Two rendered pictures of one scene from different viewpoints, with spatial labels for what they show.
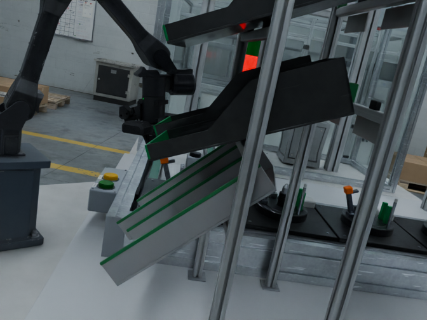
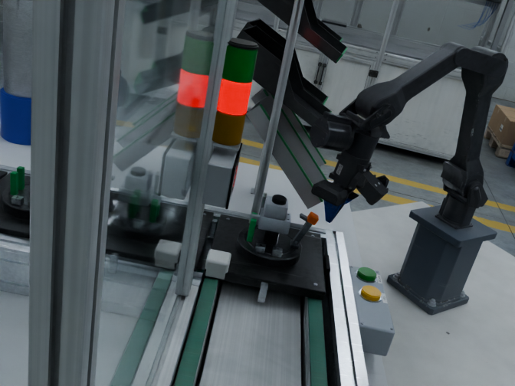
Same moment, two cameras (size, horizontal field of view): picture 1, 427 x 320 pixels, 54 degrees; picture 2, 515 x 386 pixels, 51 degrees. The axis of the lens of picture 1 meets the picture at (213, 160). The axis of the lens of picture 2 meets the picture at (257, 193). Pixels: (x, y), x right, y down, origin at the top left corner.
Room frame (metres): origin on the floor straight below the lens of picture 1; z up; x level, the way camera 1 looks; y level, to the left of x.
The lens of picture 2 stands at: (2.04, 0.09, 1.55)
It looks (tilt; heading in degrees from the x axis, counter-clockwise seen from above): 24 degrees down; 185
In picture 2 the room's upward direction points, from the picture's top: 12 degrees clockwise
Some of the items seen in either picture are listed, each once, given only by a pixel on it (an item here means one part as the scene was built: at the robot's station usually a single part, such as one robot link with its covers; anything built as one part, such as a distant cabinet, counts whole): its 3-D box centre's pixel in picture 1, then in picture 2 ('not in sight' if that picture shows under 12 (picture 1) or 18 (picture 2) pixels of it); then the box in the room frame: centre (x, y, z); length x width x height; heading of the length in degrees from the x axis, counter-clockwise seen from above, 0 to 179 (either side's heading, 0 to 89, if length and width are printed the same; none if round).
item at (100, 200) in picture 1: (109, 188); (366, 307); (1.10, 0.27, 0.93); 0.21 x 0.07 x 0.06; 6
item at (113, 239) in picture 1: (138, 177); (341, 374); (1.30, 0.23, 0.91); 0.89 x 0.06 x 0.11; 6
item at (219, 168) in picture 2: not in sight; (228, 120); (1.24, -0.05, 1.29); 0.12 x 0.05 x 0.25; 6
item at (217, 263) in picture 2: not in sight; (217, 264); (1.15, -0.04, 0.97); 0.05 x 0.05 x 0.04; 6
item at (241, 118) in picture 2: not in sight; (227, 125); (1.24, -0.05, 1.28); 0.05 x 0.05 x 0.05
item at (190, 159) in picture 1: (197, 166); (271, 211); (1.04, 0.04, 1.06); 0.08 x 0.04 x 0.07; 97
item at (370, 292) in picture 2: (110, 178); (370, 294); (1.10, 0.27, 0.96); 0.04 x 0.04 x 0.02
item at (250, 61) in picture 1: (248, 63); (233, 94); (1.24, -0.05, 1.33); 0.05 x 0.05 x 0.05
